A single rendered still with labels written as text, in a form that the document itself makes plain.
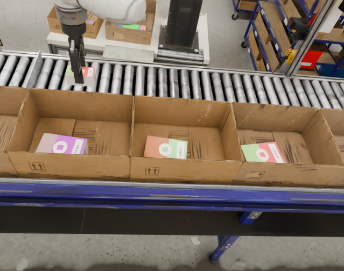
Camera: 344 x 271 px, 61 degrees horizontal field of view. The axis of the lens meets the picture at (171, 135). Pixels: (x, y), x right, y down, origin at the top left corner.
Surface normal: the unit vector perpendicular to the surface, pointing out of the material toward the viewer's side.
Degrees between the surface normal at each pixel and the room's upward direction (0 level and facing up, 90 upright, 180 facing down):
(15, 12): 0
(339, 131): 89
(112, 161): 90
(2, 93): 90
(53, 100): 90
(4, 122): 1
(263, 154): 0
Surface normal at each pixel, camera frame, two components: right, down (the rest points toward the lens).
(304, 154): 0.13, -0.61
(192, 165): 0.04, 0.79
